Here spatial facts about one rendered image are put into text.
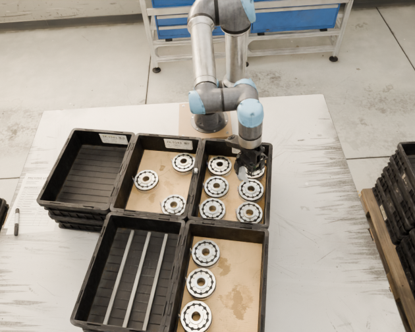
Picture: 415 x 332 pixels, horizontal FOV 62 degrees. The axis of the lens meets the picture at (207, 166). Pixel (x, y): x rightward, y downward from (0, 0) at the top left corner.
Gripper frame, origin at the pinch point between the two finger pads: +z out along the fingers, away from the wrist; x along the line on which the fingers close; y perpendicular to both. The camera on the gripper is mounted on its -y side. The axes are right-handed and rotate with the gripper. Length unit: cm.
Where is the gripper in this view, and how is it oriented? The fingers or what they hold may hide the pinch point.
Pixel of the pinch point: (246, 173)
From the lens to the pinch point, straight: 130.0
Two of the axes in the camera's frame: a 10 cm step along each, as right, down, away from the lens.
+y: 5.9, 6.1, -5.3
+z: 0.9, 6.0, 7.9
